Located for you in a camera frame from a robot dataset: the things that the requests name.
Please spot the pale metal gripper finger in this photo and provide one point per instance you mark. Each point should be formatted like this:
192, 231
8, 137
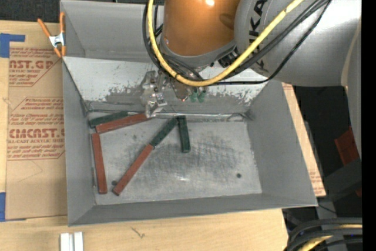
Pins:
146, 97
157, 104

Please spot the dark green flat block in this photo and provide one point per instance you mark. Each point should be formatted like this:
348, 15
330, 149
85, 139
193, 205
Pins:
184, 135
105, 119
163, 132

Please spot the red-brown flat block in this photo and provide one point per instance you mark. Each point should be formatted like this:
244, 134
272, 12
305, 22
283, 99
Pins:
120, 124
133, 169
99, 164

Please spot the grey metal bin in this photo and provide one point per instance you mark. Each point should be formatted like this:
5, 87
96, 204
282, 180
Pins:
205, 173

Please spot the brown cardboard board, red print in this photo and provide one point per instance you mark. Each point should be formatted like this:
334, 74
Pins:
32, 173

